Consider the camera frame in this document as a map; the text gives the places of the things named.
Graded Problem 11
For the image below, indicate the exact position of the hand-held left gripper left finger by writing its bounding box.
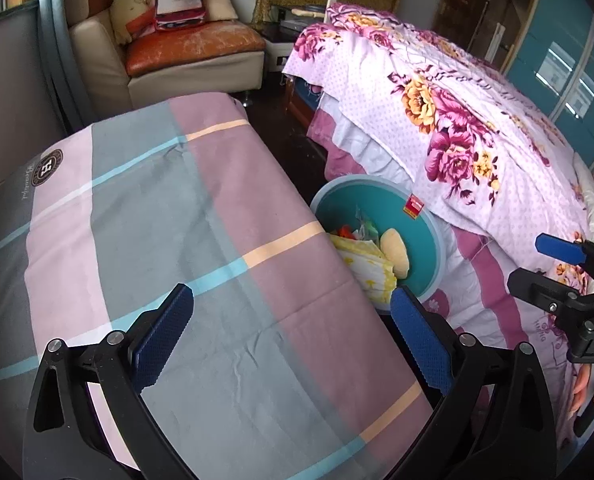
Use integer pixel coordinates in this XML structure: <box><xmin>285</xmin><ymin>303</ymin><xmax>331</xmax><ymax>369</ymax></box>
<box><xmin>23</xmin><ymin>284</ymin><xmax>198</xmax><ymax>480</ymax></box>

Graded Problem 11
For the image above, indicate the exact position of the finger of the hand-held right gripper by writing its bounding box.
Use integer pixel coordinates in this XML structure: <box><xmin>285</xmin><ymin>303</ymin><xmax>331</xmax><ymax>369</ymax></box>
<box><xmin>534</xmin><ymin>233</ymin><xmax>594</xmax><ymax>266</ymax></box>
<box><xmin>507</xmin><ymin>267</ymin><xmax>585</xmax><ymax>317</ymax></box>

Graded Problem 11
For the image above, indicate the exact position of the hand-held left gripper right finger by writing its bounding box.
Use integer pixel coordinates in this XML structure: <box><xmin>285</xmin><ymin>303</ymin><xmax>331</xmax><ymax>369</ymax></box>
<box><xmin>384</xmin><ymin>285</ymin><xmax>558</xmax><ymax>480</ymax></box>

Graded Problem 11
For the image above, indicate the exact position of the yellow snack wrapper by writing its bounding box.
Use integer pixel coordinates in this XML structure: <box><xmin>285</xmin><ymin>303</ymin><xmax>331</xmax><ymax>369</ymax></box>
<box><xmin>329</xmin><ymin>234</ymin><xmax>398</xmax><ymax>306</ymax></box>

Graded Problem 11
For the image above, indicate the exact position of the clear plastic bag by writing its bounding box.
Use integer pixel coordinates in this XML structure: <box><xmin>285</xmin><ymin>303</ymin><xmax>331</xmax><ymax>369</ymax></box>
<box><xmin>352</xmin><ymin>207</ymin><xmax>383</xmax><ymax>243</ymax></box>

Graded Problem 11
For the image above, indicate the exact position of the teal trash bin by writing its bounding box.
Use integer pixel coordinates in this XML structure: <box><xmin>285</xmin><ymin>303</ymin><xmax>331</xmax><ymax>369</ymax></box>
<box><xmin>309</xmin><ymin>174</ymin><xmax>448</xmax><ymax>316</ymax></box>

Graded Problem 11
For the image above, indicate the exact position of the pink white bed sheet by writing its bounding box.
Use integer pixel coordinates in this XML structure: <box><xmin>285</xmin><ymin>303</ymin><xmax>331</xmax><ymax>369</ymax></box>
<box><xmin>307</xmin><ymin>95</ymin><xmax>594</xmax><ymax>451</ymax></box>

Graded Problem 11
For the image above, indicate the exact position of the plaid tablecloth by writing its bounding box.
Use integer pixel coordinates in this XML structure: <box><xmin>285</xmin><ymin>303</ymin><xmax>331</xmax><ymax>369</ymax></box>
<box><xmin>0</xmin><ymin>91</ymin><xmax>435</xmax><ymax>480</ymax></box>

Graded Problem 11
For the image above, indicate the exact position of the teal wardrobe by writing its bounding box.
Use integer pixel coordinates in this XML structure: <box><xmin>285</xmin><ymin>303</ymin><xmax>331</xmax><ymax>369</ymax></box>
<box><xmin>504</xmin><ymin>0</ymin><xmax>594</xmax><ymax>181</ymax></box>

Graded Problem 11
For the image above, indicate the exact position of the pink floral quilt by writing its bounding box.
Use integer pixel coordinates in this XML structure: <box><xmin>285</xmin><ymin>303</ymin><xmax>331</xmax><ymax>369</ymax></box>
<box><xmin>282</xmin><ymin>2</ymin><xmax>594</xmax><ymax>281</ymax></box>

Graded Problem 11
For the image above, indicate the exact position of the dark wooden door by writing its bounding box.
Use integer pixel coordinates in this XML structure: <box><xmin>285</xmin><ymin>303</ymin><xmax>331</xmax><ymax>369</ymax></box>
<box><xmin>434</xmin><ymin>0</ymin><xmax>545</xmax><ymax>68</ymax></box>

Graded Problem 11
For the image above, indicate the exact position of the beige sofa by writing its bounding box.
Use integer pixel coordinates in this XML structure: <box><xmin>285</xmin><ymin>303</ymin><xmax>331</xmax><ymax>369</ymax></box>
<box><xmin>64</xmin><ymin>0</ymin><xmax>267</xmax><ymax>116</ymax></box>

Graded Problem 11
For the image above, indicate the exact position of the orange seat cushion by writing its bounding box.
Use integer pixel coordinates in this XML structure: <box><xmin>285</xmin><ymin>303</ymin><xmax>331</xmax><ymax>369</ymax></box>
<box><xmin>124</xmin><ymin>22</ymin><xmax>267</xmax><ymax>76</ymax></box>

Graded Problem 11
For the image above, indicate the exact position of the white nightstand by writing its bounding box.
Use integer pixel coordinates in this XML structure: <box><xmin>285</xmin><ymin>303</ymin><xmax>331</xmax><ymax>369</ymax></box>
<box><xmin>262</xmin><ymin>22</ymin><xmax>303</xmax><ymax>73</ymax></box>

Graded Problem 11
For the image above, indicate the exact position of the yellow plush pillow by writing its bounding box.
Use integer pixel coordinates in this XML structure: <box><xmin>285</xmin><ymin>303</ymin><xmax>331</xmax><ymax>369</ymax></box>
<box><xmin>109</xmin><ymin>0</ymin><xmax>158</xmax><ymax>46</ymax></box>

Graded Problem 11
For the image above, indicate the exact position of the beige cushion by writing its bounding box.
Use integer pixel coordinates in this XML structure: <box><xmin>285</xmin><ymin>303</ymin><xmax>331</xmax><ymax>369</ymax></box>
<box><xmin>199</xmin><ymin>0</ymin><xmax>238</xmax><ymax>23</ymax></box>

